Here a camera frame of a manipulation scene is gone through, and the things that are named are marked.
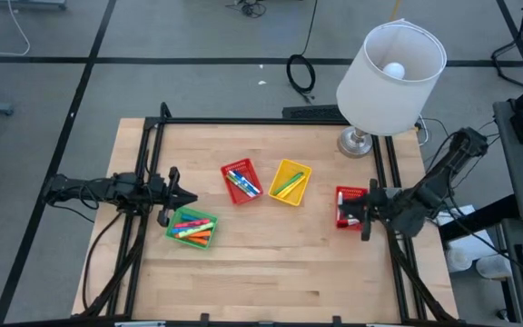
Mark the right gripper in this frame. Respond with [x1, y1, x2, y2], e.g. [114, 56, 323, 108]
[338, 178, 410, 242]

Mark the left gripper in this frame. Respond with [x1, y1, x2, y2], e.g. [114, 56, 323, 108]
[145, 165, 198, 228]

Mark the pink highlighter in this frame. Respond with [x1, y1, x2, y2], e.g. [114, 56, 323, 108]
[173, 218, 212, 230]

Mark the light green highlighter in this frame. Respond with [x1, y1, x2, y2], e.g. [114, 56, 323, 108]
[178, 222, 215, 240]

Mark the yellow highlighter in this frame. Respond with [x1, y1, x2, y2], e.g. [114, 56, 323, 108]
[277, 175, 308, 200]

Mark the red plastic basket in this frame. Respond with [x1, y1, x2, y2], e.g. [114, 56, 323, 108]
[335, 185, 370, 230]
[220, 158, 265, 206]

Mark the green plastic basket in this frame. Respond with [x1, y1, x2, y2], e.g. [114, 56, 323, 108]
[164, 206, 220, 251]

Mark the yellow plastic basket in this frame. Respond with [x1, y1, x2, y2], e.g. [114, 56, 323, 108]
[268, 158, 313, 207]

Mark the table lamp white shade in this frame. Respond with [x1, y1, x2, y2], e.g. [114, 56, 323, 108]
[335, 17, 448, 159]

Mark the black power strip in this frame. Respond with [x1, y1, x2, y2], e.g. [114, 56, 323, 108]
[281, 104, 348, 122]

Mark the white cup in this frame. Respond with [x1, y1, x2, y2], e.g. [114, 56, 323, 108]
[444, 247, 472, 273]

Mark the black bar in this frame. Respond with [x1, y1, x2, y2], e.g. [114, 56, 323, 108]
[438, 193, 519, 243]

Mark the white light bulb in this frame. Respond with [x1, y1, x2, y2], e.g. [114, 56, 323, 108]
[381, 61, 406, 81]

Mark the white roll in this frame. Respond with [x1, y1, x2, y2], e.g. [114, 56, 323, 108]
[475, 253, 513, 281]

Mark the grey stand base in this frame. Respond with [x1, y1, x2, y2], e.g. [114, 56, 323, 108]
[0, 0, 68, 11]

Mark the black cable beside frame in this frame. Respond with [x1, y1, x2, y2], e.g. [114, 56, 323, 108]
[82, 202, 126, 317]

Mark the coiled black floor cable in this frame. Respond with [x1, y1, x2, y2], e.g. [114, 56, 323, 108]
[285, 0, 321, 104]

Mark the black cable bundle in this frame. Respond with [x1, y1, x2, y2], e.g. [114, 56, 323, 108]
[224, 0, 267, 19]

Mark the white floor cable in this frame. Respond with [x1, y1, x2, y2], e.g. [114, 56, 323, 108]
[0, 0, 32, 58]

